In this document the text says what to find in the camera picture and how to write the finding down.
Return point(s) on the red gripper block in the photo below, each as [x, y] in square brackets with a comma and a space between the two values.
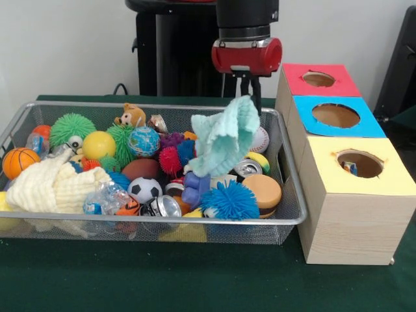
[247, 60]

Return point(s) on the mint knitted cloth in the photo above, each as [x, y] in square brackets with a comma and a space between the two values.
[227, 136]

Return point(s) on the blue spiky rubber ball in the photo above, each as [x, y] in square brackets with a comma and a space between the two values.
[230, 201]

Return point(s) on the polka dot patterned cloth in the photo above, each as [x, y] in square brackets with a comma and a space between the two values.
[350, 167]

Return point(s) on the cream knitted cloth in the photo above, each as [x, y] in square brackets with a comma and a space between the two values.
[48, 188]

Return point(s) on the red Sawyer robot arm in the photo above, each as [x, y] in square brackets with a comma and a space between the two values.
[247, 16]

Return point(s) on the wooden three-hole sorting box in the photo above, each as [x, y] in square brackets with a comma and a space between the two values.
[357, 227]

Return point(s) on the white baseball toy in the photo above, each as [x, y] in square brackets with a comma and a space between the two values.
[262, 139]

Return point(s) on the multicolour spiky caterpillar toy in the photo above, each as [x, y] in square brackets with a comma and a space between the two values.
[172, 156]

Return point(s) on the toy burger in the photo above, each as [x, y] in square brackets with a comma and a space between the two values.
[263, 193]

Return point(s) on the globe print ball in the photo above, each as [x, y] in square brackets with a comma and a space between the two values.
[144, 142]

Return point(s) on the brown plush animal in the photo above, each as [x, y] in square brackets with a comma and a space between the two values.
[131, 113]

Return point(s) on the small soccer ball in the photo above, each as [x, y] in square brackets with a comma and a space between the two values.
[144, 190]

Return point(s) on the yellow plastic ball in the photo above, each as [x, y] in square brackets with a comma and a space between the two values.
[98, 145]

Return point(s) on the large green spiky ball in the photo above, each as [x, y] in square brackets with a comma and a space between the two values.
[71, 128]

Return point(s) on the dark green tablecloth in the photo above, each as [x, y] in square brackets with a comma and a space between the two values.
[195, 282]

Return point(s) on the orange basketball toy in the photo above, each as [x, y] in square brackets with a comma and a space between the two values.
[19, 162]

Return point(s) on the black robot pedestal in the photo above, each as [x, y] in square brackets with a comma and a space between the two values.
[182, 55]

